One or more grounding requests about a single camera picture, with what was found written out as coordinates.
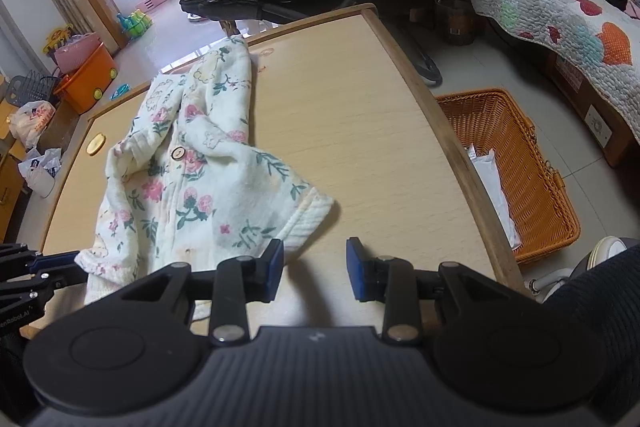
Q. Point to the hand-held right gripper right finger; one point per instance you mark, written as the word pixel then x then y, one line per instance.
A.
pixel 356 269

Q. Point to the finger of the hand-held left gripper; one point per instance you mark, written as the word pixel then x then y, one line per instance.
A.
pixel 55 260
pixel 60 277

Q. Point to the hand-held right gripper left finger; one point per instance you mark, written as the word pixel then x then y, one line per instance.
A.
pixel 275 267

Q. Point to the floral baby shirt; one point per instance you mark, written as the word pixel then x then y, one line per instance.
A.
pixel 200 167

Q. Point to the yellow wooden cabinet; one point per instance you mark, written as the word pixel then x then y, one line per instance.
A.
pixel 7 187

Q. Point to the white blue plastic bag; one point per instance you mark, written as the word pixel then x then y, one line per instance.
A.
pixel 42 167

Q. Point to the yellow round disc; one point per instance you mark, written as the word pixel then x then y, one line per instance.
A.
pixel 96 144

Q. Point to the cardboard box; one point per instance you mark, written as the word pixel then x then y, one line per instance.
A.
pixel 65 127

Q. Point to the white red plastic bag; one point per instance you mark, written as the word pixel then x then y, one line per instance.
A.
pixel 32 122

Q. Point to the white folded cloth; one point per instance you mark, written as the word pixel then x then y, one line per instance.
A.
pixel 492 187

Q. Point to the grey dish rack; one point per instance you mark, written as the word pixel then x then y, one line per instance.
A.
pixel 30 87

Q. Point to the orange storage bin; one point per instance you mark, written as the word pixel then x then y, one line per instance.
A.
pixel 87 82

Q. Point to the blue toy cup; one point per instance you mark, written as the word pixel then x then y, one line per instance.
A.
pixel 121 91

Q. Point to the orange wicker basket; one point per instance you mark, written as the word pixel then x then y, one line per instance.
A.
pixel 540 187

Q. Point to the pink plastic basket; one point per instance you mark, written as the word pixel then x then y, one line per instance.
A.
pixel 77 52

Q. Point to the orange round sticker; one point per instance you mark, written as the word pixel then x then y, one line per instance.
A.
pixel 266 52

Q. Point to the yellow toy rack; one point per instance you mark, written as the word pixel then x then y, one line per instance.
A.
pixel 58 38

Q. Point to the set of toy bowling pins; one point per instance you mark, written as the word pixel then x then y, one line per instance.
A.
pixel 134 24

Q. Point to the white shoe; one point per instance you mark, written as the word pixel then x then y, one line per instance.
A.
pixel 607 251

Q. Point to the glass jar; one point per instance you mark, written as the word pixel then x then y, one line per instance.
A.
pixel 455 24

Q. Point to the pink step stool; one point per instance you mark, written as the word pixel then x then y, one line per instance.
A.
pixel 152 0

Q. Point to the white power socket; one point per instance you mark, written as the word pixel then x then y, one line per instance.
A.
pixel 598 125

